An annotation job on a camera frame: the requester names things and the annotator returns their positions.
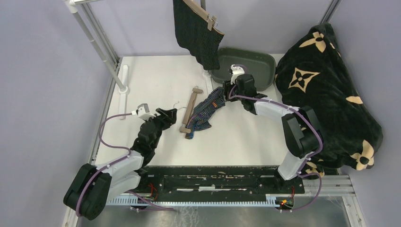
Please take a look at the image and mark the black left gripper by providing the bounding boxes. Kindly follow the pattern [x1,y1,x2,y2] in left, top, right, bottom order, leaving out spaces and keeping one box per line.
[142,107,176,149]

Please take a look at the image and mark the blue striped underwear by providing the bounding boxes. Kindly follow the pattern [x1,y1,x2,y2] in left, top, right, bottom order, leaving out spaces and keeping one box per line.
[185,87,226,140]

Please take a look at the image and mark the black striped underwear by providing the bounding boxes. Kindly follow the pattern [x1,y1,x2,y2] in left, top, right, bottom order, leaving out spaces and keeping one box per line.
[173,0,224,70]

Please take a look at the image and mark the wooden clip hanger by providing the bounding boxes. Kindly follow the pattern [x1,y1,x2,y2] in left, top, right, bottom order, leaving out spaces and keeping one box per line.
[177,0,225,36]

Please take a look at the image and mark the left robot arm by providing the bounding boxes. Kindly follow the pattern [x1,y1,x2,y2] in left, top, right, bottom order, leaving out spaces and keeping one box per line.
[63,104,177,220]

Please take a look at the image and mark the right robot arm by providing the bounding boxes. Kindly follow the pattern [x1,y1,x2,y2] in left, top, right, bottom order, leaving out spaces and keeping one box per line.
[223,74,323,193]

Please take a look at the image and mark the green plastic tray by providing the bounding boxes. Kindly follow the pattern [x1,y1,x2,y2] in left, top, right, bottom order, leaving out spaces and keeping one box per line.
[211,47,276,91]

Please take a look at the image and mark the black floral blanket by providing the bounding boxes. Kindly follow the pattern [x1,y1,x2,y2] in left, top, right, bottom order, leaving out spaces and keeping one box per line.
[275,22,383,178]

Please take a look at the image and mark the centre rack pole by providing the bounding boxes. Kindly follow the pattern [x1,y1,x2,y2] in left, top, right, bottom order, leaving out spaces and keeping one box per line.
[200,0,206,11]

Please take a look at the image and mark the rack pole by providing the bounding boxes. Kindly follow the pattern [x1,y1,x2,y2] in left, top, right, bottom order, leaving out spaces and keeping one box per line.
[63,0,123,88]
[200,0,206,11]

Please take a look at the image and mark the left rack pole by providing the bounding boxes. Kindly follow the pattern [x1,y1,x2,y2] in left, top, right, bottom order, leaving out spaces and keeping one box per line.
[63,0,123,88]

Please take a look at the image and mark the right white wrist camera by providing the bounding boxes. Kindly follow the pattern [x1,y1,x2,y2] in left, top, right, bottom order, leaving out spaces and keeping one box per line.
[230,64,246,85]

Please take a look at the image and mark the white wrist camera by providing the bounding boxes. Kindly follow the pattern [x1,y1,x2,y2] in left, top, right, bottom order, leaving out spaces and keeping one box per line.
[230,64,246,85]
[131,103,157,121]

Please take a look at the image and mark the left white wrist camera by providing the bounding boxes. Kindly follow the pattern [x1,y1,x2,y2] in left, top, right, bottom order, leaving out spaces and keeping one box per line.
[131,103,157,121]

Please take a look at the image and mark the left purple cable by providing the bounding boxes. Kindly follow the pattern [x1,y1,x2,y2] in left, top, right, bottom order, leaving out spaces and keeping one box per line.
[75,113,176,218]

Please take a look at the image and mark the purple cable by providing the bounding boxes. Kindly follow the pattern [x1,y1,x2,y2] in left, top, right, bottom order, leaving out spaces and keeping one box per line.
[228,64,324,212]
[75,113,176,218]

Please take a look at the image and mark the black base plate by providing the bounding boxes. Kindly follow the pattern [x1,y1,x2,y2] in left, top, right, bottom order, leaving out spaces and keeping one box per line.
[128,166,305,203]

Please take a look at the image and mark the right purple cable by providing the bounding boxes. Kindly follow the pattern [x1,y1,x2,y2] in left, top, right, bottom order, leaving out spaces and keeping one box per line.
[228,64,324,212]

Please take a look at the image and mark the white cable duct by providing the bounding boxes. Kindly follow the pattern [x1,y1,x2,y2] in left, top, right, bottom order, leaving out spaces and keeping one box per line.
[107,194,279,208]

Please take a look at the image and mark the aluminium frame rails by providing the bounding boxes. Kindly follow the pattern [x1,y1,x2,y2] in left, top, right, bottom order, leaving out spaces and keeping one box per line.
[62,174,367,227]

